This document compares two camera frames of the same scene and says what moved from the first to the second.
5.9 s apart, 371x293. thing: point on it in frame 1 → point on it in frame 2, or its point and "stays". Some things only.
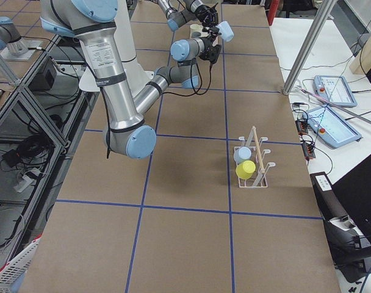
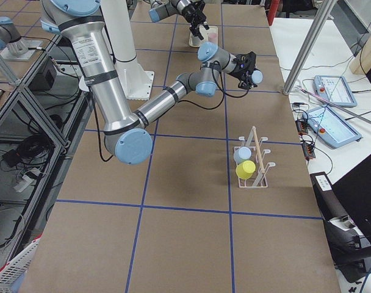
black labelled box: (329, 204) stays
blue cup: (225, 29) → (257, 76)
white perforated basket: (7, 279) stays
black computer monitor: (359, 193) stays
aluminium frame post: (323, 12) stays
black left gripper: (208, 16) → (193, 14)
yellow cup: (245, 170) stays
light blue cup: (243, 154) stays
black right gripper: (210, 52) → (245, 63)
